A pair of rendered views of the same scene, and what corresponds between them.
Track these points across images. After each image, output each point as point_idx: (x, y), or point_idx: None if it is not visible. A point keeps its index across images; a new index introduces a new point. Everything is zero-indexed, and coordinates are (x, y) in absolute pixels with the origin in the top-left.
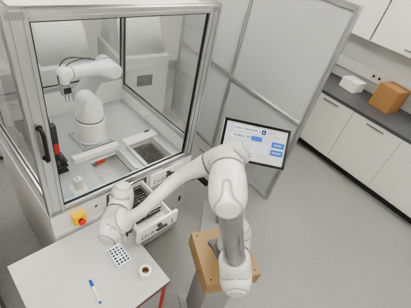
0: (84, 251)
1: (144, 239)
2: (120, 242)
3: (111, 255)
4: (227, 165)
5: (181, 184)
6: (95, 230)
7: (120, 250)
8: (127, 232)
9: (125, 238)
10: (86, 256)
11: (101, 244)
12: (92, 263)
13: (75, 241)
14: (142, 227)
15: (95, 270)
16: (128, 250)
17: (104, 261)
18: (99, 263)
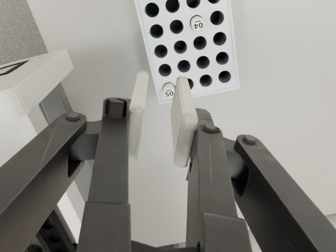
0: (315, 126)
1: (9, 64)
2: (179, 80)
3: (229, 46)
4: None
5: None
6: (235, 203)
7: (172, 56)
8: (107, 127)
9: (138, 87)
10: (320, 100)
11: (239, 132)
12: (312, 55)
13: (325, 183)
14: (12, 146)
15: (320, 8)
16: (129, 55)
17: (258, 37)
18: (285, 41)
